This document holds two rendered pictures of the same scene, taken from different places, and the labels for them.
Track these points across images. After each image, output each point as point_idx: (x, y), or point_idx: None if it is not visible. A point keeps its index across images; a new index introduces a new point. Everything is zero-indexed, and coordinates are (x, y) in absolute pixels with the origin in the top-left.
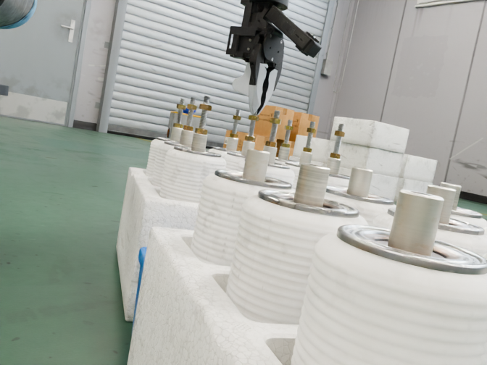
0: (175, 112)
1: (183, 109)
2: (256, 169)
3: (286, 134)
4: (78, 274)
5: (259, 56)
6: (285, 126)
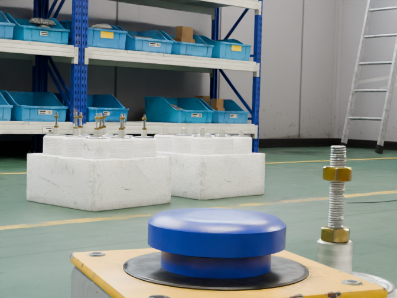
0: (385, 295)
1: (285, 245)
2: None
3: (344, 197)
4: None
5: None
6: (350, 171)
